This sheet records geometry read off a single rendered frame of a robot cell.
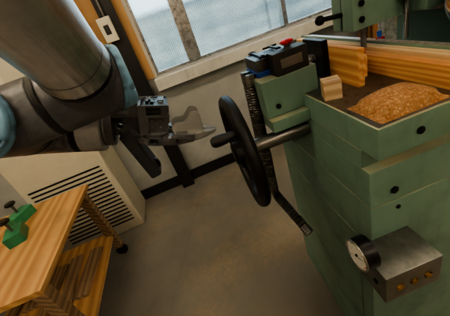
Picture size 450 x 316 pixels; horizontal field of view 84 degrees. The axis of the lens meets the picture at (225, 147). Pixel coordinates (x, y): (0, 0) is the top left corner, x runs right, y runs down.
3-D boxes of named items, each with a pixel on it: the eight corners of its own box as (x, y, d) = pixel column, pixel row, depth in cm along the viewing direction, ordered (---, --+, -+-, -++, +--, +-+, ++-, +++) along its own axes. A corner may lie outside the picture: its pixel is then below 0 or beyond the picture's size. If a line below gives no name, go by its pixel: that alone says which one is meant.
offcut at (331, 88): (338, 91, 54) (337, 73, 52) (343, 98, 50) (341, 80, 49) (321, 95, 55) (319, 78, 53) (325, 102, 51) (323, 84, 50)
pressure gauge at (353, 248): (346, 258, 52) (343, 232, 49) (363, 251, 53) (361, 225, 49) (367, 285, 47) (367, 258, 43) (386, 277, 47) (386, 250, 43)
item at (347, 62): (307, 71, 71) (303, 43, 67) (312, 69, 71) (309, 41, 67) (358, 88, 52) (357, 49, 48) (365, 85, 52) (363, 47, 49)
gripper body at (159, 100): (170, 105, 45) (98, 107, 43) (173, 148, 49) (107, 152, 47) (169, 95, 52) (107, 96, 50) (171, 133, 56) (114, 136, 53)
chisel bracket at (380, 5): (333, 39, 59) (329, -2, 55) (387, 19, 59) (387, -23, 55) (354, 40, 52) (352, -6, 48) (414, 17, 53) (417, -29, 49)
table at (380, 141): (234, 94, 93) (229, 78, 90) (308, 65, 95) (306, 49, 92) (326, 184, 40) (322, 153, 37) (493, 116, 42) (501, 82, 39)
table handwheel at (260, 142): (255, 216, 70) (219, 130, 81) (319, 190, 71) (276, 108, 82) (259, 199, 44) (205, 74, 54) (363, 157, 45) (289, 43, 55)
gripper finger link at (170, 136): (195, 136, 48) (148, 139, 46) (195, 144, 49) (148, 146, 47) (193, 128, 52) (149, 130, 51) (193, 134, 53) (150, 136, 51)
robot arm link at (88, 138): (80, 160, 45) (93, 138, 54) (108, 158, 46) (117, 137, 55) (68, 112, 42) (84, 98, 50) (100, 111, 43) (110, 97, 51)
